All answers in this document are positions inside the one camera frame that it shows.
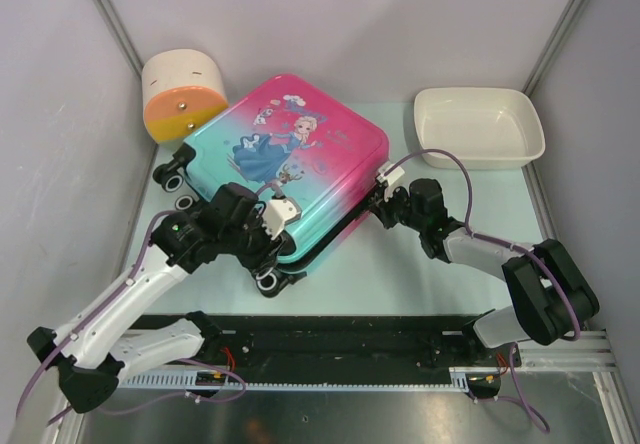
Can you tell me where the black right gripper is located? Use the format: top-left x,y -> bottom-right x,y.
368,181 -> 426,232

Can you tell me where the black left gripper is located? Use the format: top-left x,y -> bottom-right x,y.
223,206 -> 288,272

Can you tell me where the pink and teal kids suitcase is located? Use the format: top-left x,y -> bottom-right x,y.
153,74 -> 389,297

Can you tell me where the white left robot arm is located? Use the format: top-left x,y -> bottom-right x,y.
23,183 -> 302,414

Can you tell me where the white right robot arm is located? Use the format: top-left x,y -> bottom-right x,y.
368,176 -> 600,365

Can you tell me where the white rectangular plastic basin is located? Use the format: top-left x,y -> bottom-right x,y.
413,87 -> 546,170

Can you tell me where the cream and orange drawer box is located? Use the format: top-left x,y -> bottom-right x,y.
141,49 -> 229,145

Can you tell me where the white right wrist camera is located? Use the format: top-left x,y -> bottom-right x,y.
376,161 -> 405,187

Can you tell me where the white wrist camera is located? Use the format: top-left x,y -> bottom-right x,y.
376,161 -> 405,187
262,198 -> 302,240

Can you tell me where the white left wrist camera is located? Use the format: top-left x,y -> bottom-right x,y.
262,198 -> 302,240

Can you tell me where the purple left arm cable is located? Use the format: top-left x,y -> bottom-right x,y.
14,183 -> 281,426

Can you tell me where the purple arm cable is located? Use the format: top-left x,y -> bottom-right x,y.
384,147 -> 583,435
14,183 -> 281,426

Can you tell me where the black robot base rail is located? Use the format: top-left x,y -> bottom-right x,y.
124,314 -> 521,371

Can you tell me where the white slotted cable duct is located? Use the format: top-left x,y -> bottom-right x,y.
119,366 -> 502,392

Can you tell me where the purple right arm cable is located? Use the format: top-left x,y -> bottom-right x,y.
384,147 -> 583,435

